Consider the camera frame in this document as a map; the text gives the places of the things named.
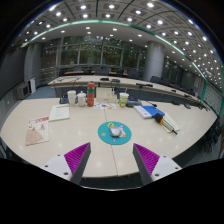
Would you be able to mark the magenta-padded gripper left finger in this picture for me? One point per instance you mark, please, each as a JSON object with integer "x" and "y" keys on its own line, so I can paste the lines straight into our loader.
{"x": 75, "y": 159}

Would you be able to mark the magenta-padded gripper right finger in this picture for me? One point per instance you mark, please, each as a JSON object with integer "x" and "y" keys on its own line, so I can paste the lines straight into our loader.
{"x": 148, "y": 160}

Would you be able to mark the silver grey computer mouse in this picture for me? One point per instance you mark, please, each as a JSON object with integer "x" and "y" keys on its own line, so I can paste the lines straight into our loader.
{"x": 115, "y": 131}

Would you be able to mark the round teal cartoon mouse pad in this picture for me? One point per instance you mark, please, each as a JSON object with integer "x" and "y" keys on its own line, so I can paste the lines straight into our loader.
{"x": 104, "y": 134}

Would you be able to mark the pale green notebook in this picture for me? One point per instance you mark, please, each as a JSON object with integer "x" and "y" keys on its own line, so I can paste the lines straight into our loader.
{"x": 173, "y": 122}

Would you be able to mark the red and white calendar sheet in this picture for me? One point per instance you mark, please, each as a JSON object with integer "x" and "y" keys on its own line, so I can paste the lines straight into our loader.
{"x": 37, "y": 131}

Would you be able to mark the blue and white book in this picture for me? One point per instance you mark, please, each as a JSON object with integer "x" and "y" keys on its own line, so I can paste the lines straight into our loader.
{"x": 148, "y": 111}

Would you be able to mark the pale green paper document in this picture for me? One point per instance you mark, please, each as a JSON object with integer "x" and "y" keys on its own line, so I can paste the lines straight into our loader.
{"x": 59, "y": 112}

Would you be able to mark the white lidded mug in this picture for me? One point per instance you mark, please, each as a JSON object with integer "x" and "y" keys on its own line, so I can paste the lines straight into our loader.
{"x": 81, "y": 100}

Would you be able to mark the white paper cup stack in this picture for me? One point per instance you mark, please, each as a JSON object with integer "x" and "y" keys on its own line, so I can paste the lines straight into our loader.
{"x": 71, "y": 98}

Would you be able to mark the colourful sticker sheet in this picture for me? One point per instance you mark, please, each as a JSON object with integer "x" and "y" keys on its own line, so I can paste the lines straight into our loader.
{"x": 105, "y": 106}

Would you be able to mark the green and white paper cup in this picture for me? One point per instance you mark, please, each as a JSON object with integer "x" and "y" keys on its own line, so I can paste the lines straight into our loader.
{"x": 123, "y": 100}

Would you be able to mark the red thermos bottle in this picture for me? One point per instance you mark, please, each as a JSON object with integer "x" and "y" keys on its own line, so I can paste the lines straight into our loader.
{"x": 90, "y": 95}

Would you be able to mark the white cardboard box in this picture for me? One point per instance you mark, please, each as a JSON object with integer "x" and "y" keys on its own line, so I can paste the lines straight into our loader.
{"x": 106, "y": 95}

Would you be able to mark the long curved conference desk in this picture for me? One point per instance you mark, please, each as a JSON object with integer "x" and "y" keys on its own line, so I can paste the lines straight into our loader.
{"x": 133, "y": 85}

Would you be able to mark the white standing panel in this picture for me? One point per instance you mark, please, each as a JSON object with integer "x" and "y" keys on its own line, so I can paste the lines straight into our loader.
{"x": 32, "y": 86}

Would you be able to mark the grey box appliance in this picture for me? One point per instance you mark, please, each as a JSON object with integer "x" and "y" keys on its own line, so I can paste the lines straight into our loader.
{"x": 23, "y": 91}

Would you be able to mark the dark office chairs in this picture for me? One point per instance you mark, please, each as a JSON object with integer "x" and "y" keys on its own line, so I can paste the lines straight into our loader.
{"x": 101, "y": 71}

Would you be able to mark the ceiling lights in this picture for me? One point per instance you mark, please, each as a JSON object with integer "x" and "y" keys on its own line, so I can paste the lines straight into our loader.
{"x": 111, "y": 6}

